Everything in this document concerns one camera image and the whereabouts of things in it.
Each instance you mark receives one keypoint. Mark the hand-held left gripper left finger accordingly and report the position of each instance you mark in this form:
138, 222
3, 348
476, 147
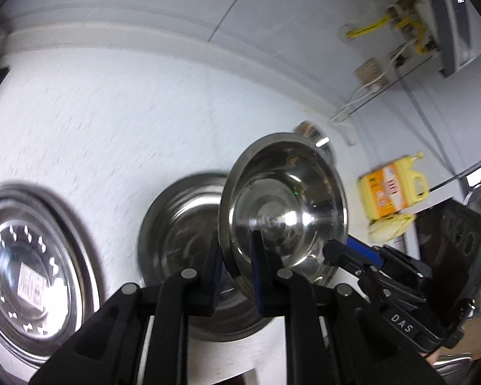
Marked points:
215, 276

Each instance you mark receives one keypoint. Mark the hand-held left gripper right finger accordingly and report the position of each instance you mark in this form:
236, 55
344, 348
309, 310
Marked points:
257, 272

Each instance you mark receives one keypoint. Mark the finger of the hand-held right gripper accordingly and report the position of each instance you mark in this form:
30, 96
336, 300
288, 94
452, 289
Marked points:
344, 256
364, 248

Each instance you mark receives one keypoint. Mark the large steel bowl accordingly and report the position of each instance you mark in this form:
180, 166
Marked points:
176, 240

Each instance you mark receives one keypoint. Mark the deep small steel bowl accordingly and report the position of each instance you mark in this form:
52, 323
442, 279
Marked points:
288, 192

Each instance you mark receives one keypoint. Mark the steel pot with perforated rim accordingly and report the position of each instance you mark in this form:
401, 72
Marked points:
91, 272

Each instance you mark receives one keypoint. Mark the small labelled steel plate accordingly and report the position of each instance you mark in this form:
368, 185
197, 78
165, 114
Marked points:
28, 284

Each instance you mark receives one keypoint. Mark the yellow cleaning cloth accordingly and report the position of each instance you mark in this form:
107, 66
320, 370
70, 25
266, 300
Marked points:
389, 226

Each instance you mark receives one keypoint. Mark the yellow detergent bottle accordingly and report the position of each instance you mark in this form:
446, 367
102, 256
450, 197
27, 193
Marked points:
393, 188

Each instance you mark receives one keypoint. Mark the black stove appliance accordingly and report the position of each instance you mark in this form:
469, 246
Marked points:
453, 228

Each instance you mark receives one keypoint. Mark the brass pipe valve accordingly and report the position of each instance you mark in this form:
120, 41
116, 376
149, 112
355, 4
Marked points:
399, 8

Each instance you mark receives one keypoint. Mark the white water heater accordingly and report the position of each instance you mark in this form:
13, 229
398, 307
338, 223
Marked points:
461, 20

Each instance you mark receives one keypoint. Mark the wall outlet with white plug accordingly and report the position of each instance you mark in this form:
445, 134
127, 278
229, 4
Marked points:
378, 78

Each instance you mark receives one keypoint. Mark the empty beige wall outlet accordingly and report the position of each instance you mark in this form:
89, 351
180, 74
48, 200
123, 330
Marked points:
364, 70

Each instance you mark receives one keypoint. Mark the wall outlet with black plug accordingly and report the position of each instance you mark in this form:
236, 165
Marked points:
399, 55

